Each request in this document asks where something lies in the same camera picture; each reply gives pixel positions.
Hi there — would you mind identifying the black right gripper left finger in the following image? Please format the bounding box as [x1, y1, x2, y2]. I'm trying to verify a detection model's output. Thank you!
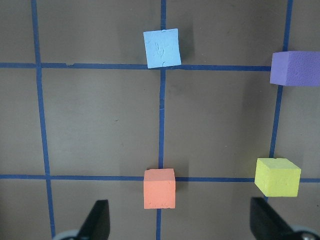
[76, 199, 110, 240]

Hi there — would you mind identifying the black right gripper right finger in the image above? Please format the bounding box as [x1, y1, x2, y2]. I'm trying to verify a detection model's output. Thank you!
[250, 197, 299, 240]

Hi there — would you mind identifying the light blue foam block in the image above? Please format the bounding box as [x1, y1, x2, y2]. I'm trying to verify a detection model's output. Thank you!
[143, 28, 182, 69]

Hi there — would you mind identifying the yellow-green foam block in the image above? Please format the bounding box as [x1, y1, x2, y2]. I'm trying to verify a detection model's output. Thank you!
[254, 158, 302, 197]

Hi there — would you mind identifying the purple foam block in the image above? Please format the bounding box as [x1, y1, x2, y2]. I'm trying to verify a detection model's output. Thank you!
[269, 51, 320, 87]

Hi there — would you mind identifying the orange foam block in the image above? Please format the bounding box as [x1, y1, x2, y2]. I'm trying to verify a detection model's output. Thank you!
[143, 168, 176, 209]

